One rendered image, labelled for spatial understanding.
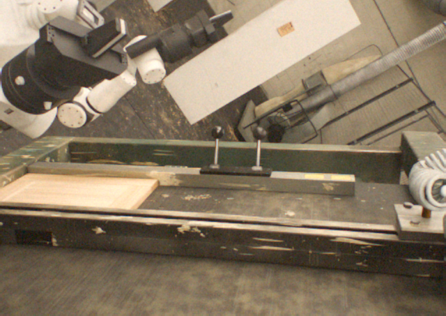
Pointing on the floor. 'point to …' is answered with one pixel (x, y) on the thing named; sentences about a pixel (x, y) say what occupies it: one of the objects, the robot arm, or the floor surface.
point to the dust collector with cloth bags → (299, 107)
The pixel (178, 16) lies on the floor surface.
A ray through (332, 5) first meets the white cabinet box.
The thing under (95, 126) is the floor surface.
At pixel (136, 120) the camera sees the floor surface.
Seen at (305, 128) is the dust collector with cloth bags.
